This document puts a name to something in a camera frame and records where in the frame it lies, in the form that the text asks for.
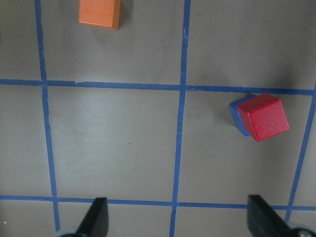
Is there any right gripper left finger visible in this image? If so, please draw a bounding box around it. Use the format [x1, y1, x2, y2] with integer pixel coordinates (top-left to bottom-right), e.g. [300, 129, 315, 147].
[75, 197, 109, 237]

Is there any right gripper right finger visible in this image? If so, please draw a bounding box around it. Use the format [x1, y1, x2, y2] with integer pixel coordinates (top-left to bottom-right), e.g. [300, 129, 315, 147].
[247, 195, 291, 237]

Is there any red wooden block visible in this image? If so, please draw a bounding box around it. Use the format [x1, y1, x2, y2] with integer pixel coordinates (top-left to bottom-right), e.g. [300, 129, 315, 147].
[237, 93, 290, 142]

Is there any blue wooden block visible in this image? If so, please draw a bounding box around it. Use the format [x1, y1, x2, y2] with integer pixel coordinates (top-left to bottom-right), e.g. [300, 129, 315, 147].
[229, 94, 256, 137]

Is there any orange wooden block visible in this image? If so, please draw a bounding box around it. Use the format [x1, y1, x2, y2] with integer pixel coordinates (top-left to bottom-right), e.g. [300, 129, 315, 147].
[79, 0, 121, 30]

